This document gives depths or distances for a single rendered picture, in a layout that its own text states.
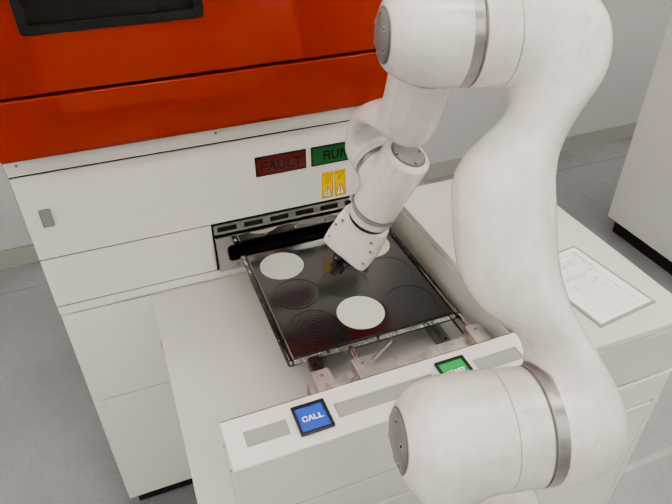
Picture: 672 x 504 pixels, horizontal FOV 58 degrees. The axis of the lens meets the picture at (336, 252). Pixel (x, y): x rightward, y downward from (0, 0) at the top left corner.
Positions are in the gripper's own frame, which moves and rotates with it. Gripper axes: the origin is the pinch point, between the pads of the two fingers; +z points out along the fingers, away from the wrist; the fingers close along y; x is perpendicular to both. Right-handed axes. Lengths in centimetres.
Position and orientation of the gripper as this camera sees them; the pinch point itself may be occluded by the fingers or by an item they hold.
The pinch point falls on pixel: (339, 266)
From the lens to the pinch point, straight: 120.1
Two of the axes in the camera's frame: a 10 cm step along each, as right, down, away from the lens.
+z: -3.5, 6.0, 7.2
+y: 7.7, 6.2, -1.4
